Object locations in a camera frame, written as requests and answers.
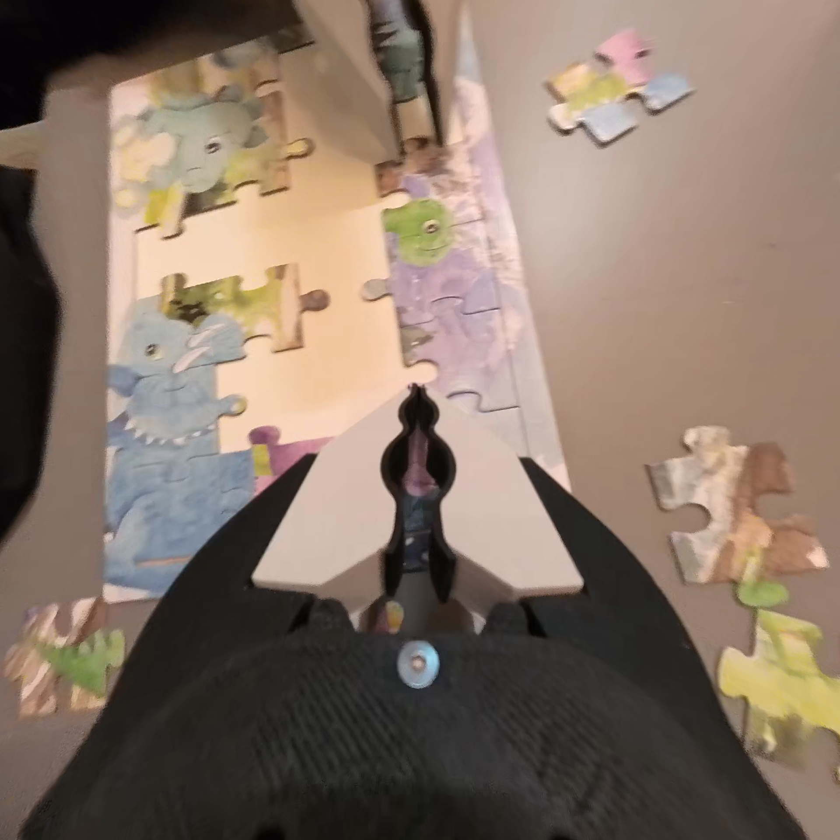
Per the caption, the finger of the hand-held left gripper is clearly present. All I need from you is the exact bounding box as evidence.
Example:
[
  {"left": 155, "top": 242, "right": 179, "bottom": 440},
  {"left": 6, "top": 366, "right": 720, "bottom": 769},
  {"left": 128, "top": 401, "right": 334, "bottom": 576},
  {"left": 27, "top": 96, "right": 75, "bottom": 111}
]
[
  {"left": 419, "top": 0, "right": 465, "bottom": 147},
  {"left": 294, "top": 0, "right": 403, "bottom": 163}
]

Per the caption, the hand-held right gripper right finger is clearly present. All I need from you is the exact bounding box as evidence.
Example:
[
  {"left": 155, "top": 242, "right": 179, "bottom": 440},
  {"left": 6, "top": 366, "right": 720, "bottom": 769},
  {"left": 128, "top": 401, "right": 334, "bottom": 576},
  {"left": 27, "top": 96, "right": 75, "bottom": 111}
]
[{"left": 420, "top": 386, "right": 586, "bottom": 622}]

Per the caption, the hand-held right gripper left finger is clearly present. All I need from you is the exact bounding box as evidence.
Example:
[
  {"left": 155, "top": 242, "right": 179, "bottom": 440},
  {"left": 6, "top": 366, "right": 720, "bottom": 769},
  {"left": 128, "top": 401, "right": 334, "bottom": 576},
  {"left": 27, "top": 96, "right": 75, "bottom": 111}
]
[{"left": 251, "top": 386, "right": 421, "bottom": 631}]

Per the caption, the purple blue green puzzle piece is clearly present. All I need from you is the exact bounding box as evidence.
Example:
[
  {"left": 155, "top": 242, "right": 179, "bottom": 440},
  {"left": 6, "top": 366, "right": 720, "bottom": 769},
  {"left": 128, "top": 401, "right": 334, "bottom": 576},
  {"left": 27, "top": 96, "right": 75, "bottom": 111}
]
[{"left": 248, "top": 427, "right": 336, "bottom": 494}]

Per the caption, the pink dinosaur head puzzle piece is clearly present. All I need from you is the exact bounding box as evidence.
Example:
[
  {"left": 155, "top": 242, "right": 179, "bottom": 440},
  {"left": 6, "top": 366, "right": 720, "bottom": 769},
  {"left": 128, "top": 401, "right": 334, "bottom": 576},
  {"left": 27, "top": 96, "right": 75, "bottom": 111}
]
[{"left": 402, "top": 427, "right": 442, "bottom": 573}]

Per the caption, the pastel purple pink puzzle piece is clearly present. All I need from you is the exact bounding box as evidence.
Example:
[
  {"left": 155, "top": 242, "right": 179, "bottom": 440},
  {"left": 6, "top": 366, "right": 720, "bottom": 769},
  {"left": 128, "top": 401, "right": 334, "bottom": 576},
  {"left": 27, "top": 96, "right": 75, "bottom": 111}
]
[{"left": 400, "top": 295, "right": 527, "bottom": 416}]

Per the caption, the teal dinosaur puzzle piece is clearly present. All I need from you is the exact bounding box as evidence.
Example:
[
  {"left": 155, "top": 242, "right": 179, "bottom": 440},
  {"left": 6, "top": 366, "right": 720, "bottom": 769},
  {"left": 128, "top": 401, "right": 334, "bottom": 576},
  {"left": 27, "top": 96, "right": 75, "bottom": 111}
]
[{"left": 141, "top": 82, "right": 314, "bottom": 206}]

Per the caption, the dinosaur puzzle tray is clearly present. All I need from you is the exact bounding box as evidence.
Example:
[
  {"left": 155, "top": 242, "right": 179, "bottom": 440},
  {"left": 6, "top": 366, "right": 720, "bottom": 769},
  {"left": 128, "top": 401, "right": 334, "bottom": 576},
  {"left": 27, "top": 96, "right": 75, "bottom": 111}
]
[{"left": 101, "top": 7, "right": 572, "bottom": 601}]

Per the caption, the blue white puzzle piece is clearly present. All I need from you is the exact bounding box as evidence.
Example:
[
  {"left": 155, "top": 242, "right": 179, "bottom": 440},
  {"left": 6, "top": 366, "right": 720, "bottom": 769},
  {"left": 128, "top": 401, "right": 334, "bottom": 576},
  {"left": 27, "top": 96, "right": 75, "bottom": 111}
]
[{"left": 108, "top": 367, "right": 249, "bottom": 455}]

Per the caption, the blue triceratops head puzzle piece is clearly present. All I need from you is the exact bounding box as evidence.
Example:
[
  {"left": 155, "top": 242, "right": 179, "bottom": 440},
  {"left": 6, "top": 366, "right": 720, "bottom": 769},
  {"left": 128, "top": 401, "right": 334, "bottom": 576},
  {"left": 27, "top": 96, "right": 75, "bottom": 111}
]
[{"left": 125, "top": 276, "right": 248, "bottom": 396}]

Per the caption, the person's left forearm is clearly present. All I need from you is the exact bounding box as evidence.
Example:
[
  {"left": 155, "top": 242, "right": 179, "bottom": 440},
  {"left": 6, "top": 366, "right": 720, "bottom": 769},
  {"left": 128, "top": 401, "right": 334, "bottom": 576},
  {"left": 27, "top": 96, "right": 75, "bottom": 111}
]
[{"left": 0, "top": 0, "right": 316, "bottom": 126}]

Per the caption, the pale blue purple puzzle piece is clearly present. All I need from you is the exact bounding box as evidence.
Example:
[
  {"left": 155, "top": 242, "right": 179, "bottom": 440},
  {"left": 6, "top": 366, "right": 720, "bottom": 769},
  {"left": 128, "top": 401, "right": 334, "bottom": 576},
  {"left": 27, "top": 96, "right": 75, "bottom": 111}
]
[{"left": 367, "top": 0, "right": 429, "bottom": 106}]

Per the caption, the green dinosaur head puzzle piece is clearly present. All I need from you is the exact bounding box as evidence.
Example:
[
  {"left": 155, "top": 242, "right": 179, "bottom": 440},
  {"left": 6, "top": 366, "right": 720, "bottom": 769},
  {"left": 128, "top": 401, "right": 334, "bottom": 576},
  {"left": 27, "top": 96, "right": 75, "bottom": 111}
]
[{"left": 375, "top": 141, "right": 475, "bottom": 263}]

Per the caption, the blue dinosaur body puzzle piece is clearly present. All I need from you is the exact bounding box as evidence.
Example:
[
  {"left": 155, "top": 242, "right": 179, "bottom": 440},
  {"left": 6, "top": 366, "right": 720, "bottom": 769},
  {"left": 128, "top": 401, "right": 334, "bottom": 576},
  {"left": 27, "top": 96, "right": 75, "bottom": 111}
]
[{"left": 105, "top": 446, "right": 258, "bottom": 586}]

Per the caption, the pink yellow blue puzzle piece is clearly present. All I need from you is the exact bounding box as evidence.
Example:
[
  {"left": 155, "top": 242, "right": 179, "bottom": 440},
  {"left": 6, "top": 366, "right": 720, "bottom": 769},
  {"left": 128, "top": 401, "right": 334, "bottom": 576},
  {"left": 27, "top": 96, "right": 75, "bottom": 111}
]
[{"left": 545, "top": 28, "right": 697, "bottom": 148}]

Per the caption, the brown grey puzzle piece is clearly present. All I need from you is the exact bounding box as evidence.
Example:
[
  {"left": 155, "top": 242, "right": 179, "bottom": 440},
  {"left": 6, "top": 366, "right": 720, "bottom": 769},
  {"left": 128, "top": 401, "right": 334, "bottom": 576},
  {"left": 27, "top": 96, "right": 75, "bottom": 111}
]
[{"left": 646, "top": 425, "right": 830, "bottom": 608}]

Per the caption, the pale blue yellow puzzle piece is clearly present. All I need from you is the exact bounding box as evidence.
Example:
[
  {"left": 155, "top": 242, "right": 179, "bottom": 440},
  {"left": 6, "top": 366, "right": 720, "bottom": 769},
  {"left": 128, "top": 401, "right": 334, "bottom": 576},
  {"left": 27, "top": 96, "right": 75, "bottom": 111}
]
[{"left": 112, "top": 92, "right": 191, "bottom": 238}]

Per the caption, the green dinosaur brown puzzle piece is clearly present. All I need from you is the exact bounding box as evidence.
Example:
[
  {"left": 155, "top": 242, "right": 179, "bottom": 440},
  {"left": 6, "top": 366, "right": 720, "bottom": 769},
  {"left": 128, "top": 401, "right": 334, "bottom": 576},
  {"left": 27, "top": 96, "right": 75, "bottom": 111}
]
[{"left": 3, "top": 597, "right": 127, "bottom": 718}]

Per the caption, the green yellow puzzle piece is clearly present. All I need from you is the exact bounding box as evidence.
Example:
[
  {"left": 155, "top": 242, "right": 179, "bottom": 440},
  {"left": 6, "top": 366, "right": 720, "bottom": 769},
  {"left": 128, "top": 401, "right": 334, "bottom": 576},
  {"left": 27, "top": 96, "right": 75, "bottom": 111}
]
[{"left": 717, "top": 610, "right": 840, "bottom": 770}]

